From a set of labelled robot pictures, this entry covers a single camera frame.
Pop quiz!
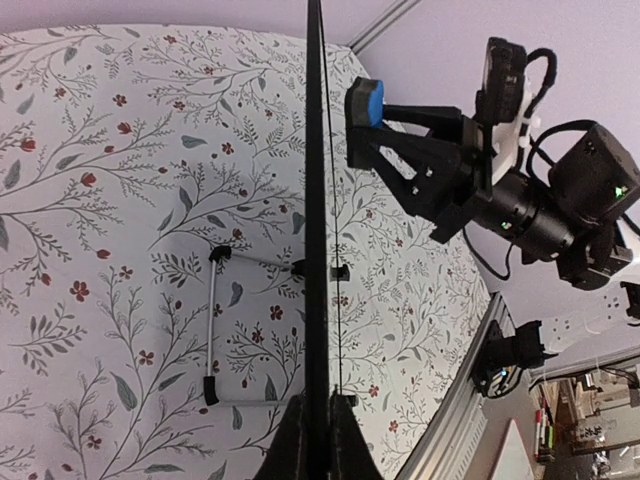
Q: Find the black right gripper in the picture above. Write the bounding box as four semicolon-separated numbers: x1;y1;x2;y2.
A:
346;104;575;263

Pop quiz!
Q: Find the black whiteboard stand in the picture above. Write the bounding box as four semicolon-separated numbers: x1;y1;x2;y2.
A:
203;245;305;407

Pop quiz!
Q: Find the right aluminium corner post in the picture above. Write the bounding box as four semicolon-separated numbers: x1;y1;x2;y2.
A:
347;0;421;55

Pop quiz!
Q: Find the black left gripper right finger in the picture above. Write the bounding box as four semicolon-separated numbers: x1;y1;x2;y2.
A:
329;392;380;480

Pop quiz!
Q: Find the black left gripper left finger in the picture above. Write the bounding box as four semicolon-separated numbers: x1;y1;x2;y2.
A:
254;395;306;480

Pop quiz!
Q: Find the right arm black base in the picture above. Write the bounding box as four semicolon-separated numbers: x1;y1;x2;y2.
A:
471;320;557;399

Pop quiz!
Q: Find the blue whiteboard eraser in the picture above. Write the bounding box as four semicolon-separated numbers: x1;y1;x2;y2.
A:
345;77;384;129

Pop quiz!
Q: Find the floral patterned table mat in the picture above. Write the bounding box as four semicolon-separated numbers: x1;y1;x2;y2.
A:
1;25;306;479

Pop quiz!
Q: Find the white whiteboard black frame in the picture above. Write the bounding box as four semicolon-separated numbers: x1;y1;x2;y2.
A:
304;1;333;479

